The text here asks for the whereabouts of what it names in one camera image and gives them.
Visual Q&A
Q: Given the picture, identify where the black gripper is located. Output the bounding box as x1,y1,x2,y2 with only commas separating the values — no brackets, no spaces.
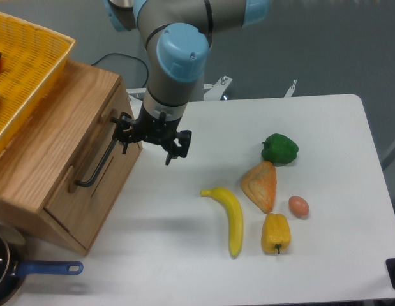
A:
111,108,192,165

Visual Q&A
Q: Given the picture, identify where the black metal drawer handle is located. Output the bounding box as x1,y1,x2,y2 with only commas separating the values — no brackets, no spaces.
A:
75,117,124,188

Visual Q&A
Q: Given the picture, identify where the wooden top drawer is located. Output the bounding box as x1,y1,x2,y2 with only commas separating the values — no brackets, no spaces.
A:
45,84,142,254

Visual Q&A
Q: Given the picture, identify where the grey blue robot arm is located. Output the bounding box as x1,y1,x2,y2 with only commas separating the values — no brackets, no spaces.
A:
104,0,269,164

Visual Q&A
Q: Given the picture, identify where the wooden drawer cabinet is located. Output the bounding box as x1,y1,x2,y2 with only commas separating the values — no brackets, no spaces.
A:
0,61,126,255

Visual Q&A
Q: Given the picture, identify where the yellow toy banana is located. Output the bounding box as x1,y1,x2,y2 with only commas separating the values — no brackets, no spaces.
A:
200,186,244,259

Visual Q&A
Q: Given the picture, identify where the orange toy bread slice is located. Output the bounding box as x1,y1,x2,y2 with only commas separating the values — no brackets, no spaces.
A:
241,161,277,214

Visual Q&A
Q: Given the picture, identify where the green toy bell pepper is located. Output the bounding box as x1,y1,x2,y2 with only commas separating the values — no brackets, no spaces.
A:
261,133,299,164

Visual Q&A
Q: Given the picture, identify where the yellow plastic basket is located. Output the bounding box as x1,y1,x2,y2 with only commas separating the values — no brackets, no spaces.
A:
0,12,75,153

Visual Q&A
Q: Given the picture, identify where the yellow toy bell pepper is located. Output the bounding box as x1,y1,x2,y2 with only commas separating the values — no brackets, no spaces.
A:
261,213,291,254

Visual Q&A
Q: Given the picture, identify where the brown toy egg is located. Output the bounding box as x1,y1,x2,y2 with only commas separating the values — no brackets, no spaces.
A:
288,196,309,217

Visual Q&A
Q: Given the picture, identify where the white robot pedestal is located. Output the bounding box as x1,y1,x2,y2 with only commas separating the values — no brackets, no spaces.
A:
194,75,233,101

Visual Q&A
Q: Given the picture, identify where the black cable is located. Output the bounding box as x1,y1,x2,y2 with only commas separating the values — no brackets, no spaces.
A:
91,52,149,89

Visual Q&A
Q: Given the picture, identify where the white table frame bracket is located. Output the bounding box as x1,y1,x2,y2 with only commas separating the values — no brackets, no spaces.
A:
284,79,297,98

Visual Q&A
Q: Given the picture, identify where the blue handled frying pan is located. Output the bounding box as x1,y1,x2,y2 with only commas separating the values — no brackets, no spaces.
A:
0,224,84,305

